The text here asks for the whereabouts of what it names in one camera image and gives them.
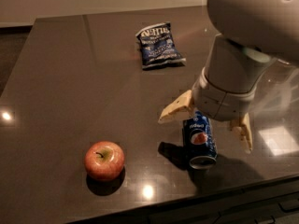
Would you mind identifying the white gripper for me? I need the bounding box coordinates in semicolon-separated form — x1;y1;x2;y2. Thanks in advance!
158;68;256;153

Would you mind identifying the blue pepsi can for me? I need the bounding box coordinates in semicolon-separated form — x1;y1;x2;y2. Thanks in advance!
182;111;218;170

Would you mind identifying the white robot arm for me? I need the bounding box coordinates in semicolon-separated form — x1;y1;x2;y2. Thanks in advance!
159;0;299;151

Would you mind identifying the blue chip bag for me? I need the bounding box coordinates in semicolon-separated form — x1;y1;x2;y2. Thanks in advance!
135;22;186;70

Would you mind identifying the dark cabinet drawer front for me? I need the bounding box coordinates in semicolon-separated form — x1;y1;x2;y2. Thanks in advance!
68;175;299;224

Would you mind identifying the red apple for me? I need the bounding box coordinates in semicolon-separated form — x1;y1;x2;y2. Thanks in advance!
84;141;125;182

